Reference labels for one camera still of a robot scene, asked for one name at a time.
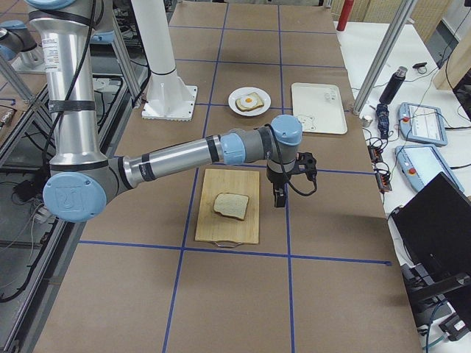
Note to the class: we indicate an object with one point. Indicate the folded dark blue umbrella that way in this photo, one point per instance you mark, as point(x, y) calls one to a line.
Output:
point(382, 114)

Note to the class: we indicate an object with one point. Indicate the black monitor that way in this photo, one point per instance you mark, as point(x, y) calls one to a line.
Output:
point(435, 228)

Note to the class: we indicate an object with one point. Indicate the bamboo cutting board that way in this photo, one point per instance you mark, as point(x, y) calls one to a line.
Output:
point(214, 228)

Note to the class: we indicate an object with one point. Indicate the far teach pendant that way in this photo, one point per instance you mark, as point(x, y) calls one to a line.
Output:
point(422, 124)

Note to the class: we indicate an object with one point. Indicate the white round plate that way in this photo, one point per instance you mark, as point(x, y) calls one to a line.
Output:
point(248, 90)

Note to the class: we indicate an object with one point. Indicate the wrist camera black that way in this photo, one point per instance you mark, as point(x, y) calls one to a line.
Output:
point(307, 162)

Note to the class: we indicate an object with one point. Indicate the teach pendant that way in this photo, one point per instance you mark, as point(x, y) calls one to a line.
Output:
point(422, 124)
point(420, 164)

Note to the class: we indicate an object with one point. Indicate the small metal cup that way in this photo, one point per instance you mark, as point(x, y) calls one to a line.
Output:
point(366, 121)

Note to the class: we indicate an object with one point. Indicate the black water bottle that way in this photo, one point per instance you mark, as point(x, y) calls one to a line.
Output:
point(393, 85)

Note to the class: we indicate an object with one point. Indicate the aluminium frame post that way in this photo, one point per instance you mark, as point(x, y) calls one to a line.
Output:
point(387, 44)

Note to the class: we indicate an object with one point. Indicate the near teach pendant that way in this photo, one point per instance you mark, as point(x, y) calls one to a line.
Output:
point(420, 164)

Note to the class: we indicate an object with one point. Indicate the white pedestal column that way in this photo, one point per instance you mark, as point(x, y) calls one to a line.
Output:
point(167, 96)

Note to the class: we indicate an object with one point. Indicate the cream bear tray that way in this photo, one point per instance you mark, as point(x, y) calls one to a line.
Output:
point(319, 108)

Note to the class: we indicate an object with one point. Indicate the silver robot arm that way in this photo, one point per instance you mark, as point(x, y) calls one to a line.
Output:
point(83, 180)
point(15, 39)

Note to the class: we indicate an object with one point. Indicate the bread slice with egg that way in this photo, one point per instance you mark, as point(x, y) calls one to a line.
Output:
point(249, 102)

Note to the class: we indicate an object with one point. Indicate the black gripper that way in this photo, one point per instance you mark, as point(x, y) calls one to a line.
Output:
point(275, 179)

